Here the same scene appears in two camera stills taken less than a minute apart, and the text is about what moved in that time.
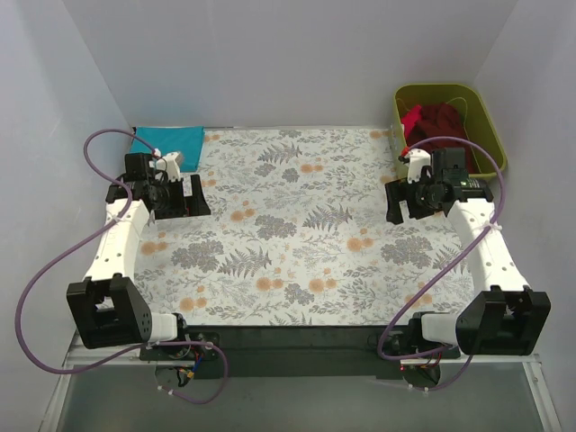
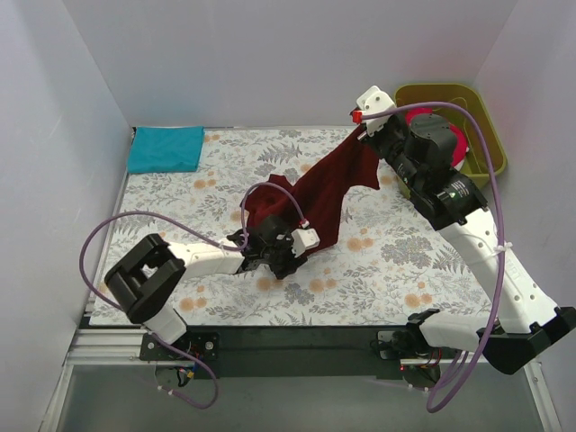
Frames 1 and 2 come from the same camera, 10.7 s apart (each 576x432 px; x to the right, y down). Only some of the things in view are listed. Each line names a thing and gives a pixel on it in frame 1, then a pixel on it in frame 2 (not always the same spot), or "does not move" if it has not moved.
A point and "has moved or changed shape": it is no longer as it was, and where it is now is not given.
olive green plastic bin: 487,154 does not move
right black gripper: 409,201 -> 378,135
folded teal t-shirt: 188,140 does not move
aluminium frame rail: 78,355 does not move
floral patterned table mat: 298,234 does not move
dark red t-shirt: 442,120 has moved or changed shape
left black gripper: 178,201 -> 283,259
